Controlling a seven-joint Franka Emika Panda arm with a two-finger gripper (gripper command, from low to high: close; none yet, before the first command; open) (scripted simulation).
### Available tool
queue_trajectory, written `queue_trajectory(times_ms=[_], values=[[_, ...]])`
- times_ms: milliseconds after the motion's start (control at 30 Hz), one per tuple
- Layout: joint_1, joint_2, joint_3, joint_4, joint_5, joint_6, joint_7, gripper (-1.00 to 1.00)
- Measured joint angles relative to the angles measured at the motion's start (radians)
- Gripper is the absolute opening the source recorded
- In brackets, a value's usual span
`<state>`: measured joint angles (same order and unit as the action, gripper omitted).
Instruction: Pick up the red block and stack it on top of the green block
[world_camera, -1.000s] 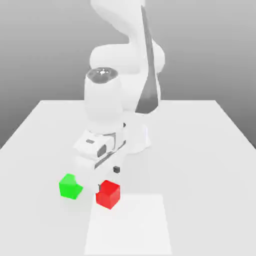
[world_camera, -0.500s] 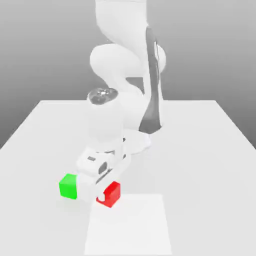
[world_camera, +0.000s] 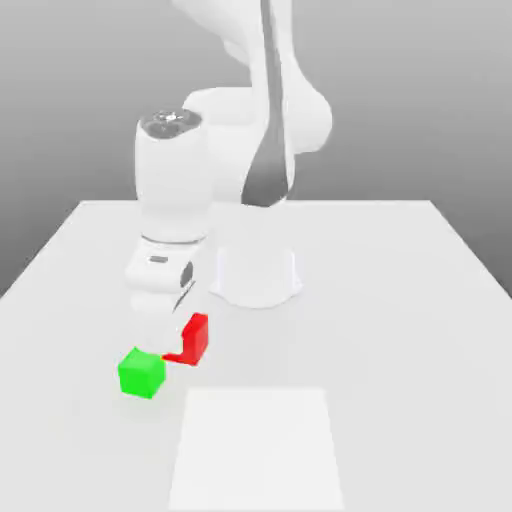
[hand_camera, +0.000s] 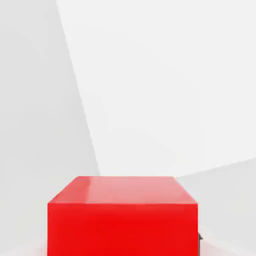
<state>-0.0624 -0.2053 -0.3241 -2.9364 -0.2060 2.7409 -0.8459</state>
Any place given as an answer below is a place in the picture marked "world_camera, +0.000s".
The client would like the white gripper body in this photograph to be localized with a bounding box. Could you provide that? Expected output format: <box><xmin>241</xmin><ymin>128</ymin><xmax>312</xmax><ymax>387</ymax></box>
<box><xmin>128</xmin><ymin>280</ymin><xmax>198</xmax><ymax>357</ymax></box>

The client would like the small red cube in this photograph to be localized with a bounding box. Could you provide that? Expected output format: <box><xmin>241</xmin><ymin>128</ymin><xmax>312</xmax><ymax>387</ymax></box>
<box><xmin>161</xmin><ymin>312</ymin><xmax>210</xmax><ymax>368</ymax></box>

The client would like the small green cube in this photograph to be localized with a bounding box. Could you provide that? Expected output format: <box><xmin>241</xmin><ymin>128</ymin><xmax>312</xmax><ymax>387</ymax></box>
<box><xmin>117</xmin><ymin>346</ymin><xmax>168</xmax><ymax>400</ymax></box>

